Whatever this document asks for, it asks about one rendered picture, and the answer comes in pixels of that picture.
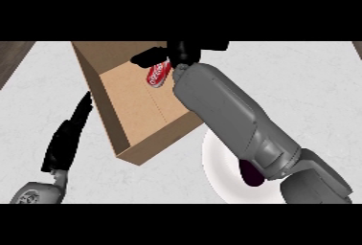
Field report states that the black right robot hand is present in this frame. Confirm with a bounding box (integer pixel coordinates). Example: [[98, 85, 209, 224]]
[[129, 40, 231, 70]]

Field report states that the red soda can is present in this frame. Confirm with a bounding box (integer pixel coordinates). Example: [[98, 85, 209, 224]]
[[147, 57, 173, 88]]

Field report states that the brown cardboard box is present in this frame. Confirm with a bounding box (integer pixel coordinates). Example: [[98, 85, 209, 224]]
[[71, 41, 207, 167]]

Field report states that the white round plate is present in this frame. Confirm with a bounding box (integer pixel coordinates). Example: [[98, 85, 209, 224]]
[[201, 128, 287, 205]]

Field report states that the dark wooden panel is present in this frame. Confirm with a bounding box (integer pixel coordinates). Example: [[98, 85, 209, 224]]
[[350, 41, 362, 61], [0, 41, 37, 91]]

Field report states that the dark purple vegetable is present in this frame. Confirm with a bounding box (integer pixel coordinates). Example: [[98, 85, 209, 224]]
[[238, 159, 266, 188]]

